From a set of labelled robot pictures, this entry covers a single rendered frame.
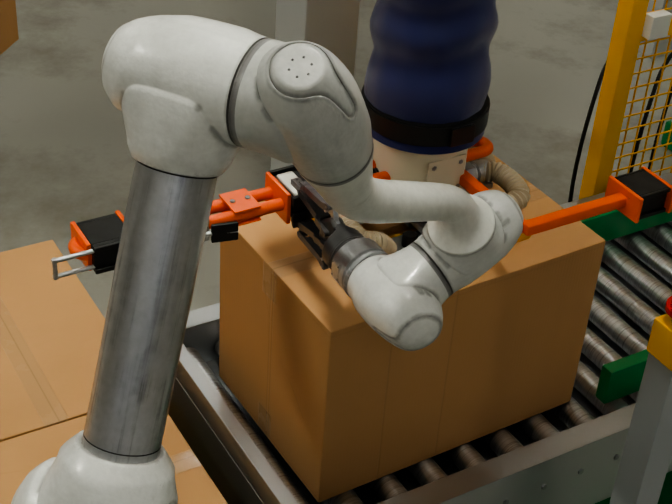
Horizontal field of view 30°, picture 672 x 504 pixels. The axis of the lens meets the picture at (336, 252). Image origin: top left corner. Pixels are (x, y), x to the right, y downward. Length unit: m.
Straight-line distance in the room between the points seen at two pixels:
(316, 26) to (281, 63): 1.85
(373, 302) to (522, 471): 0.62
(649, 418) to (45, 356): 1.22
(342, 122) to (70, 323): 1.44
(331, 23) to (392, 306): 1.48
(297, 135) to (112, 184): 2.85
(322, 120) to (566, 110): 3.53
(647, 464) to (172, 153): 1.14
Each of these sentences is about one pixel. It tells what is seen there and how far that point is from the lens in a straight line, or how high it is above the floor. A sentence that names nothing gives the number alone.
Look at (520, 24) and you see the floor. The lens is 5.53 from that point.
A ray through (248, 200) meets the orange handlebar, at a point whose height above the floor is 1.09.
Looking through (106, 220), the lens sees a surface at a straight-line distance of 2.05.
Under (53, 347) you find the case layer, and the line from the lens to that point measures 2.68.
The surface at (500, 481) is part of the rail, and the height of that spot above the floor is 0.59.
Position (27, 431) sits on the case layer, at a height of 0.54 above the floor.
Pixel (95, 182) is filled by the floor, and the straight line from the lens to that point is 4.23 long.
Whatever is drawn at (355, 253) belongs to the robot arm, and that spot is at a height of 1.11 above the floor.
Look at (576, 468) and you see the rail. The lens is 2.50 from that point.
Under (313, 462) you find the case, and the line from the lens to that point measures 2.29.
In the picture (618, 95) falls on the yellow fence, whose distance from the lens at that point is 3.15.
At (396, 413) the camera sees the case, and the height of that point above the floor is 0.71.
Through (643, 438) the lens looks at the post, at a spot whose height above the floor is 0.76.
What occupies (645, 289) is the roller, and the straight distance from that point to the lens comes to 3.02.
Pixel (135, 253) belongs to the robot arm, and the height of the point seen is 1.36.
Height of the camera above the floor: 2.23
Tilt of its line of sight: 35 degrees down
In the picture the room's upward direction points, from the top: 4 degrees clockwise
